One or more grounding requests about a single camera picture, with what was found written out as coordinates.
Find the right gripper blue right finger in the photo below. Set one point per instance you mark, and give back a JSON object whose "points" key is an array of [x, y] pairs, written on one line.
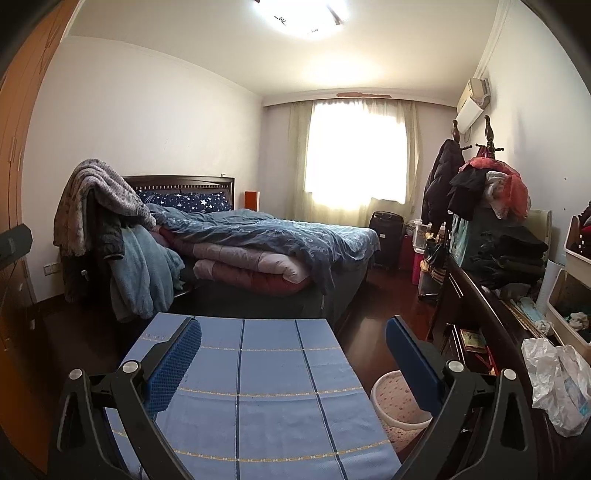
{"points": [[481, 425]]}

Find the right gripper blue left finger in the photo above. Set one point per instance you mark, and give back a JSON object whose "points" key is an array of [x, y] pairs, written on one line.
{"points": [[138, 390]]}

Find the pink speckled trash bin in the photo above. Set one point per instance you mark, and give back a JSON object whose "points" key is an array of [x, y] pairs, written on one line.
{"points": [[402, 418]]}

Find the grey knitted blanket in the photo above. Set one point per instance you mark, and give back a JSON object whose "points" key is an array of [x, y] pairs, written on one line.
{"points": [[95, 205]]}

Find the white plastic bag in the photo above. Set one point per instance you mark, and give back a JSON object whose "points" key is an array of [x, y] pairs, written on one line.
{"points": [[560, 380]]}

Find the dark wooden dresser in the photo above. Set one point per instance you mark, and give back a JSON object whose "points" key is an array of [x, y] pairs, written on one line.
{"points": [[463, 302]]}

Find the light blue fleece blanket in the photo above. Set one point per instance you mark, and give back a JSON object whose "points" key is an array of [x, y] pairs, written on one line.
{"points": [[145, 279]]}

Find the white storage shelf bins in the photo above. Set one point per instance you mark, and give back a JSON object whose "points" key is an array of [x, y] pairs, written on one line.
{"points": [[571, 293]]}

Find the orange wooden wardrobe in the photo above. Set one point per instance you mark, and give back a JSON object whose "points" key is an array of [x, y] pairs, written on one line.
{"points": [[20, 85]]}

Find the blue checked tablecloth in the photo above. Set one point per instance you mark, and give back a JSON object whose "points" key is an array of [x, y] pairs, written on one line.
{"points": [[274, 399]]}

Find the pile of clothes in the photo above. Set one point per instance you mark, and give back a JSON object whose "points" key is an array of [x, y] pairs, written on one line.
{"points": [[502, 250]]}

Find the star pattern blue pillow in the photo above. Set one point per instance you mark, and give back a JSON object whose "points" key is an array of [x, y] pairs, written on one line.
{"points": [[188, 202]]}

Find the dark wooden headboard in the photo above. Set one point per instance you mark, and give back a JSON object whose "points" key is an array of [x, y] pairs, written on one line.
{"points": [[184, 184]]}

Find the teal shopping bag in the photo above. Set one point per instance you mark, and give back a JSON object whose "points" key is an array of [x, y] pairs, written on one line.
{"points": [[459, 239]]}

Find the bed with dark base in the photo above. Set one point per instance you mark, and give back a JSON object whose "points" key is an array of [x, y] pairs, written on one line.
{"points": [[218, 299]]}

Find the pink red folded quilt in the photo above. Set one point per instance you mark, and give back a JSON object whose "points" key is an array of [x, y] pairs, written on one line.
{"points": [[251, 269]]}

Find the black suitcase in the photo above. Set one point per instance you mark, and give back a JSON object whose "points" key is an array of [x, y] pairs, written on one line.
{"points": [[390, 228]]}

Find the blue patterned duvet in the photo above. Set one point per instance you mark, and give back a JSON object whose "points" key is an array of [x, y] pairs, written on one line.
{"points": [[323, 248]]}

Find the orange bedside cabinet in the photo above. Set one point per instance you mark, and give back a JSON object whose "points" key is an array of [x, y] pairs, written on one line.
{"points": [[251, 200]]}

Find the black hanging jacket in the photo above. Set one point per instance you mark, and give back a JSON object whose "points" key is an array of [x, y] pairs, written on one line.
{"points": [[446, 167]]}

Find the cream window curtains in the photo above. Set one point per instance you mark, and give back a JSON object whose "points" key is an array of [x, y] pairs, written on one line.
{"points": [[352, 158]]}

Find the square ceiling lamp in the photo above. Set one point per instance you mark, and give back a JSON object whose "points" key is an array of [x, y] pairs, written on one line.
{"points": [[307, 20]]}

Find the white wall air conditioner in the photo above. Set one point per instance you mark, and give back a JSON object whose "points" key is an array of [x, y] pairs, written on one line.
{"points": [[472, 103]]}

